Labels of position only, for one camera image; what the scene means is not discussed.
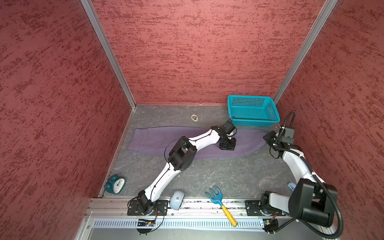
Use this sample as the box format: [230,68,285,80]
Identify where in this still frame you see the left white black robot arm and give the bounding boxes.
[137,126,237,216]

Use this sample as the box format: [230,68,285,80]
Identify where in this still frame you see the slotted white cable duct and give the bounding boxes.
[92,218,265,231]

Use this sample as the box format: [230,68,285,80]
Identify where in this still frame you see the purple trousers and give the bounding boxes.
[128,127,267,160]

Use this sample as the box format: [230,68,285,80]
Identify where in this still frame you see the teal plastic basket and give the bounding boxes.
[227,95,281,128]

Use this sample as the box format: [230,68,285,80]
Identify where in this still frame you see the beige rubber band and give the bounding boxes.
[191,114,199,122]

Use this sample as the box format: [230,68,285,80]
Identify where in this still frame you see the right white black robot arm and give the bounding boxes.
[259,131,338,227]

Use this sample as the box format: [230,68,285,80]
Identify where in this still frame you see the blue toy rake yellow handle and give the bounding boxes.
[205,186,238,227]

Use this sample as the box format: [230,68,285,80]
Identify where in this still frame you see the light blue stapler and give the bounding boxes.
[287,182,297,192]

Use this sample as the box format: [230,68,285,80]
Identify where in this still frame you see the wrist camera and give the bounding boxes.
[283,127,295,140]
[221,120,237,136]

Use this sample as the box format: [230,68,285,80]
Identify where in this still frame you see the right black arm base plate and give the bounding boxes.
[245,200,284,218]

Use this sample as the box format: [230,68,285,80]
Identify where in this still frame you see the aluminium front rail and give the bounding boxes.
[85,197,329,218]

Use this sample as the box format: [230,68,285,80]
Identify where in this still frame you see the grey computer mouse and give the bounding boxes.
[170,190,185,211]

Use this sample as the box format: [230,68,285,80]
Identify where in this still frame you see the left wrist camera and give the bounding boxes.
[221,120,237,136]

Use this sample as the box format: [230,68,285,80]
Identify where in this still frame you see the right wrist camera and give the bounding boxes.
[283,127,295,140]

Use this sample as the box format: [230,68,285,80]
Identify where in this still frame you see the right black corrugated cable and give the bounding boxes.
[263,110,344,240]

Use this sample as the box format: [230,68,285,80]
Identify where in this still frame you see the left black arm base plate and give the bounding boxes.
[127,199,169,216]

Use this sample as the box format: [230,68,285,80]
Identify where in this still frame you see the teal alarm clock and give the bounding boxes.
[105,175,126,195]

